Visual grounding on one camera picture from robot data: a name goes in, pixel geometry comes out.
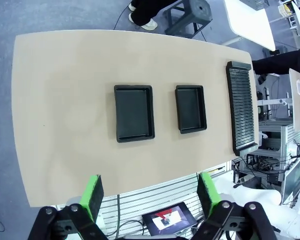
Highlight aluminium profile frame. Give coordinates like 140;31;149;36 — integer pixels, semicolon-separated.
239;117;300;176

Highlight yellow-handled tool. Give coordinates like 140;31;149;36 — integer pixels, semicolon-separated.
207;164;226;172

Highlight person's black-sleeved forearm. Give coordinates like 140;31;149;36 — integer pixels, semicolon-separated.
252;49;300;76

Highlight black slotted PCB rack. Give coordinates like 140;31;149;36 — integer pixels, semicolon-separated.
225;60;259;156

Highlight large black ESD tray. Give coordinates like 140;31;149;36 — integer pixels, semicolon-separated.
113;84;156;144

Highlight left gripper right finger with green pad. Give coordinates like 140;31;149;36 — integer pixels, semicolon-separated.
189;171;278;240

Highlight small black ESD tray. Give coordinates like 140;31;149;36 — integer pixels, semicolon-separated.
174;84;208;135

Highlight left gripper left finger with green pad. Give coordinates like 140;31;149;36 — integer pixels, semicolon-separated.
27;174;109;240

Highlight black tablet with lit screen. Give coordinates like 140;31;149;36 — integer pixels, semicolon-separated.
141;201;198;236

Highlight thin black floor cable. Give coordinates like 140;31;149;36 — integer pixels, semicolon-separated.
112;4;131;30

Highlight dark metal stool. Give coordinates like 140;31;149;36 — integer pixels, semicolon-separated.
163;0;213;40

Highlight person's black trousers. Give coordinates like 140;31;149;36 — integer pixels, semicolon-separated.
131;0;164;27

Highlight white slatted base panel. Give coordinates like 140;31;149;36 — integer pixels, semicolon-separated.
56;162;235;237

